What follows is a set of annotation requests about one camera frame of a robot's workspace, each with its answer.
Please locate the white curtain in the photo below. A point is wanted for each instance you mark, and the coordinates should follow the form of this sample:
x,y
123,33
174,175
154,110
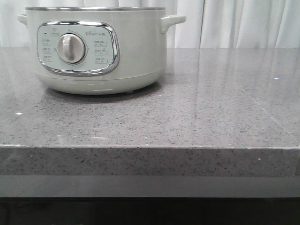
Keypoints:
x,y
209,23

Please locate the pale green electric cooking pot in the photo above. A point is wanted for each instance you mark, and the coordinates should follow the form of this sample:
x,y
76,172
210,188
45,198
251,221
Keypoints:
x,y
98,50

